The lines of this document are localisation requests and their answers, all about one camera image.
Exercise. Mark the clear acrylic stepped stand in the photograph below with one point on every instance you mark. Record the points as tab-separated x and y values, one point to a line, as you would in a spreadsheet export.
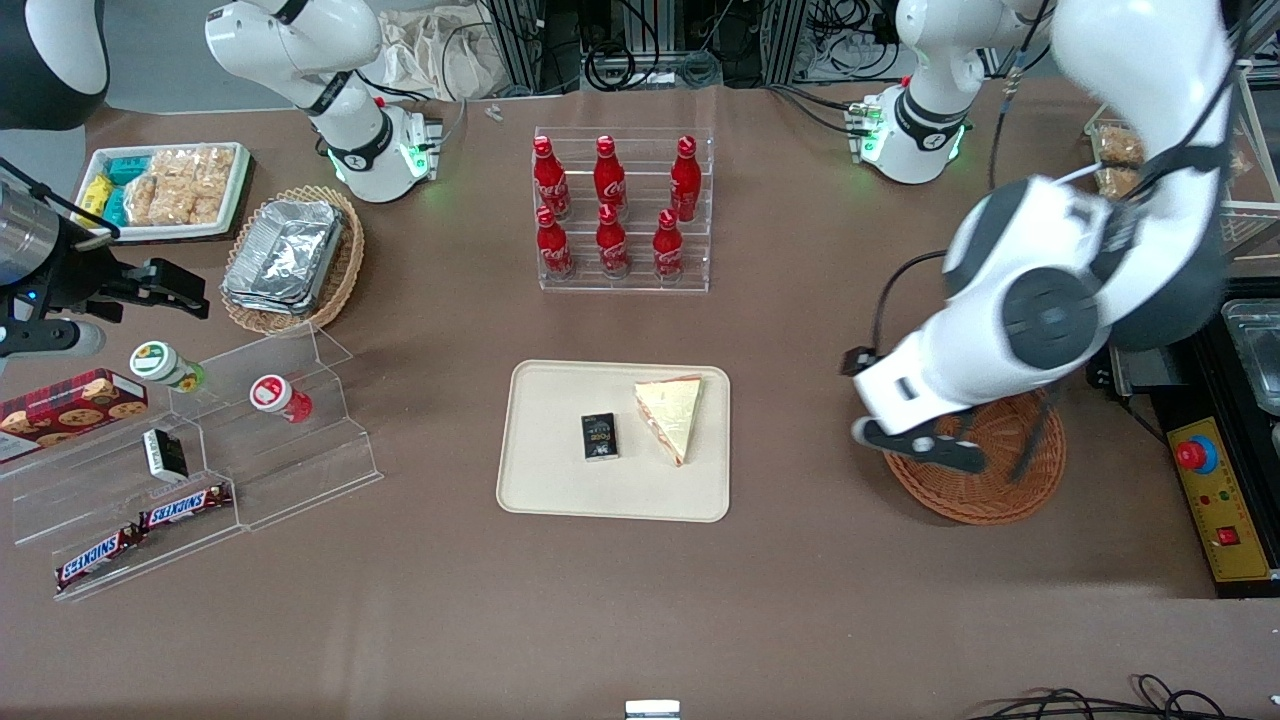
300	470

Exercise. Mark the aluminium frame post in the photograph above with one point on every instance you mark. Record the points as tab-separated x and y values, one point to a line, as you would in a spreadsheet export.
520	40
788	40

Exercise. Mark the clear plastic container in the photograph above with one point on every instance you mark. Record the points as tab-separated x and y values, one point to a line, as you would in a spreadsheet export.
1255	350

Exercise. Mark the red cookie box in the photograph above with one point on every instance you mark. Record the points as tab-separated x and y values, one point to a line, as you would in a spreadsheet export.
70	410

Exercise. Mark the red lid drink cup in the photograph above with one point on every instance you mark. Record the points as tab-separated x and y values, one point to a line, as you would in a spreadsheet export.
275	393

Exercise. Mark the small white device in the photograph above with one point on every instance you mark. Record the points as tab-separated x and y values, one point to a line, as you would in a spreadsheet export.
652	710

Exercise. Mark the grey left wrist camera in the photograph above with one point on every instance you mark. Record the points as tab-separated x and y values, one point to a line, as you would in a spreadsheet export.
905	440

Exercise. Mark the beige cloth bag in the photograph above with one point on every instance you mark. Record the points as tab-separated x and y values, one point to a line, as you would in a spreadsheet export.
440	55

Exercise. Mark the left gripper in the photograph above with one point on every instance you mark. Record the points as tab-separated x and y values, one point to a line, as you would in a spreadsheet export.
853	361

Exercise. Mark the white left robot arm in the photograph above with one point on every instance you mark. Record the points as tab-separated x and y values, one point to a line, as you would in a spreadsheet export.
1150	100

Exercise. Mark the green lid drink cup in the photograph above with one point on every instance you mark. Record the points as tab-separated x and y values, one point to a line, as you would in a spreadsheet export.
160	362

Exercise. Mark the black equipment box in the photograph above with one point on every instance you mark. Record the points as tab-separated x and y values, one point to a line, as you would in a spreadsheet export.
1140	378

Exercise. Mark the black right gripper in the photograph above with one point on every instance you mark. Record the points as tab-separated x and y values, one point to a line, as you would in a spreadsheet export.
82	281

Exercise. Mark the beige plastic tray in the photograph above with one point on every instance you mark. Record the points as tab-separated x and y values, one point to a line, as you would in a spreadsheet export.
550	480

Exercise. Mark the yellow snack packet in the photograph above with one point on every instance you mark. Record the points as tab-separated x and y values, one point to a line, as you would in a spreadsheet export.
96	195

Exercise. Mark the yellow emergency stop box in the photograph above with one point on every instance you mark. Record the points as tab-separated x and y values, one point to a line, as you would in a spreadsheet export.
1225	530

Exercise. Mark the red cola bottle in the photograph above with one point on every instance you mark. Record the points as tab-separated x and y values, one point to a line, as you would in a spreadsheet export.
686	182
609	178
612	245
548	180
553	248
668	250

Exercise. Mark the aluminium foil container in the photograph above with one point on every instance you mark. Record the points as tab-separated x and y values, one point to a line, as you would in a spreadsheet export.
285	255

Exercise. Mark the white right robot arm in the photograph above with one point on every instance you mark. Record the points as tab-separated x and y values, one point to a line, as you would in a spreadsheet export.
300	40

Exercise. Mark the round brown wicker basket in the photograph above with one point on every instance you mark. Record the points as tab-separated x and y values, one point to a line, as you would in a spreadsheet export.
1000	497

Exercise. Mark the small black white box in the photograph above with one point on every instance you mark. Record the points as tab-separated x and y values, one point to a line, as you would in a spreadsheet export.
165	455

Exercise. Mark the snickers chocolate bar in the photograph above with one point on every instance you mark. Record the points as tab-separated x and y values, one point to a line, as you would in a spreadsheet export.
185	507
98	558

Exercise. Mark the small black card box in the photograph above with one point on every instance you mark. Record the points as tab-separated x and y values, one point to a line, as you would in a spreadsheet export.
600	437

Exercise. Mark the clear acrylic bottle rack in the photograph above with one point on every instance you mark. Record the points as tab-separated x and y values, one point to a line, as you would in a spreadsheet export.
640	280

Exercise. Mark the clear rice cracker pack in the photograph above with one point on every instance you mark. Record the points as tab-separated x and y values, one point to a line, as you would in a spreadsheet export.
150	200
203	203
195	165

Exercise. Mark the teal snack packet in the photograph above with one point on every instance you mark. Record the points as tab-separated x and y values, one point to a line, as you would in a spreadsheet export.
128	169
115	207

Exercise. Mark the bagged fried snack pack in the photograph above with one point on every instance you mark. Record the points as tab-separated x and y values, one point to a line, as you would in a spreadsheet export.
1115	182
1122	145

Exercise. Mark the triangle sandwich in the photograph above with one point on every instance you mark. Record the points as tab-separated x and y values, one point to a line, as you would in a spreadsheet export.
672	415

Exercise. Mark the oval tan wicker basket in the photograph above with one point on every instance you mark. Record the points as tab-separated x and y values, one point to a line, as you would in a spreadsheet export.
345	270

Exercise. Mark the white rectangular snack tray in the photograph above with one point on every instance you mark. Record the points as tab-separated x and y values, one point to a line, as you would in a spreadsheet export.
235	195

